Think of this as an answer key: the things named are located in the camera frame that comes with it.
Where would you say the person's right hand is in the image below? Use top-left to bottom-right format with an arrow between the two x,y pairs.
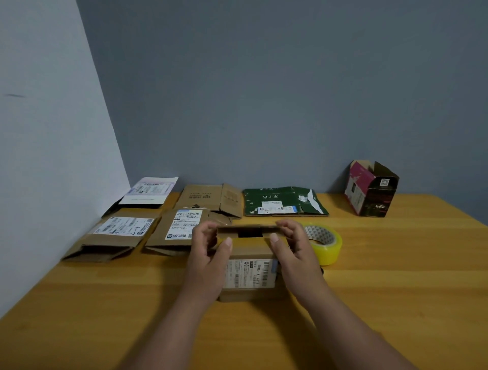
269,219 -> 330,304

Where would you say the person's left hand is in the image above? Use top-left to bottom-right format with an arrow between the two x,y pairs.
182,221 -> 233,305

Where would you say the yellow tape roll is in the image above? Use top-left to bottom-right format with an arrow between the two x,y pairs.
301,224 -> 343,266

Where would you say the small brown cardboard box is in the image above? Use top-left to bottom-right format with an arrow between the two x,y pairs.
216,224 -> 289,303

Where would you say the brown carton with label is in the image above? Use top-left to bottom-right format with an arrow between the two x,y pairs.
144,207 -> 232,256

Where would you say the plain brown carton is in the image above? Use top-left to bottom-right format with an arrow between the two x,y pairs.
173,184 -> 245,219

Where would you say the green box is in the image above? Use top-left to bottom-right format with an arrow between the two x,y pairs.
242,186 -> 329,217

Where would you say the black box white label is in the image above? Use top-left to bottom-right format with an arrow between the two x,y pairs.
102,176 -> 179,218

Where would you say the pink and black carton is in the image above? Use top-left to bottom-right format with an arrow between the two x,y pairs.
344,160 -> 400,218

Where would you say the person's right forearm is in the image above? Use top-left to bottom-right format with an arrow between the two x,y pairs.
307,286 -> 416,370

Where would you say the person's left forearm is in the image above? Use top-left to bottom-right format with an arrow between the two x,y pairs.
121,291 -> 214,370

